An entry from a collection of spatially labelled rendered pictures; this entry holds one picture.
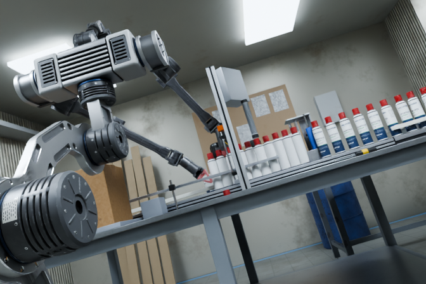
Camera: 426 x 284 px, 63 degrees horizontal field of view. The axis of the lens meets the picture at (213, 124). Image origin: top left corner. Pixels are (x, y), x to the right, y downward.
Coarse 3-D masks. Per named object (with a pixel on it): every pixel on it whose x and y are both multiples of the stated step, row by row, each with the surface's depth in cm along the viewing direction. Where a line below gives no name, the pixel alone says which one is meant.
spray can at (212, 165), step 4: (208, 156) 188; (212, 156) 188; (208, 160) 188; (212, 160) 186; (208, 164) 187; (212, 164) 186; (216, 164) 186; (212, 168) 185; (216, 168) 185; (212, 172) 185; (216, 172) 185; (220, 176) 185; (212, 180) 185; (216, 180) 184; (220, 180) 184; (216, 184) 183; (220, 184) 183; (216, 188) 183; (220, 188) 183
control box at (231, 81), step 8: (216, 72) 181; (224, 72) 179; (232, 72) 185; (240, 72) 191; (224, 80) 177; (232, 80) 182; (240, 80) 188; (224, 88) 177; (232, 88) 179; (240, 88) 185; (224, 96) 177; (232, 96) 176; (240, 96) 182; (232, 104) 183; (240, 104) 188
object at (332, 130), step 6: (330, 120) 182; (330, 126) 181; (330, 132) 181; (336, 132) 180; (330, 138) 181; (336, 138) 179; (336, 144) 179; (342, 144) 179; (336, 150) 179; (342, 150) 178
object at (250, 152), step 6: (246, 144) 186; (246, 150) 185; (252, 150) 185; (246, 156) 186; (252, 156) 184; (252, 162) 183; (252, 168) 182; (258, 168) 182; (252, 174) 183; (258, 174) 181
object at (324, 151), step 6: (312, 126) 185; (318, 126) 183; (318, 132) 181; (318, 138) 181; (324, 138) 181; (318, 144) 181; (324, 144) 179; (324, 150) 179; (324, 156) 179; (330, 156) 178
